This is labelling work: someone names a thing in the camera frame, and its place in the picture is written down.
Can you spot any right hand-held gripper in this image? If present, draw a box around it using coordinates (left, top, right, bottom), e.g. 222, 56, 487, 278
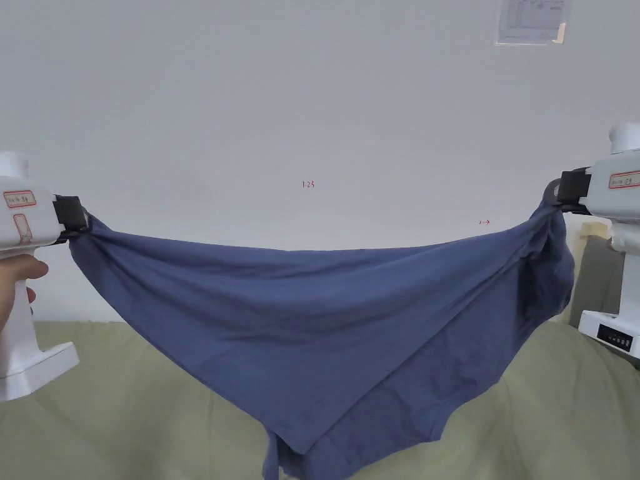
542, 121, 640, 372

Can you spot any white paper sheet on wall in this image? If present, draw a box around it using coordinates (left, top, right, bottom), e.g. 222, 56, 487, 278
494, 0, 569, 47

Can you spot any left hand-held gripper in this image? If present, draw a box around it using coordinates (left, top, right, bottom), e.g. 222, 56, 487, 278
0, 152, 96, 403

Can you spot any dark blue shirt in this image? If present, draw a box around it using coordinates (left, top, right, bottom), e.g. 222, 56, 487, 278
69, 202, 576, 480

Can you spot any person's left hand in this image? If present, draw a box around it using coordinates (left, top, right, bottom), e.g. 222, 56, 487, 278
0, 252, 50, 347

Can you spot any bed with pale green sheet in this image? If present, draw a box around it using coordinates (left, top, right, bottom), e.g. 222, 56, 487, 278
0, 321, 640, 480

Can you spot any grey padded headboard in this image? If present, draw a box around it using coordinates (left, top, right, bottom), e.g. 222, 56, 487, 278
569, 222, 627, 330

